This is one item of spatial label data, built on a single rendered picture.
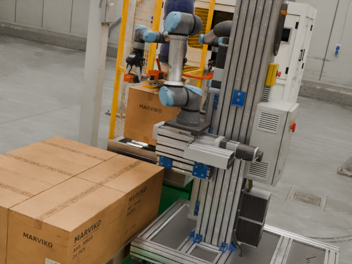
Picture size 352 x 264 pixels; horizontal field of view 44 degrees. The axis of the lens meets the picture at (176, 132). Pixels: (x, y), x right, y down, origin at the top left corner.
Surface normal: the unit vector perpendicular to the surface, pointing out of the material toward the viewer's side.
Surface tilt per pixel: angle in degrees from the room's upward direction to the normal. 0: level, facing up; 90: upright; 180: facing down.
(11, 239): 90
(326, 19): 90
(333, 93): 90
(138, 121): 89
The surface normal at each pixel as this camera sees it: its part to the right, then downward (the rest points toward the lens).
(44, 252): -0.38, 0.20
